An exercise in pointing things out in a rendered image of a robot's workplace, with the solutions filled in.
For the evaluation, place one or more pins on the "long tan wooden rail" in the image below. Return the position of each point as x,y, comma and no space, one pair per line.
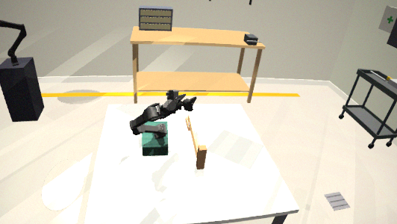
193,134

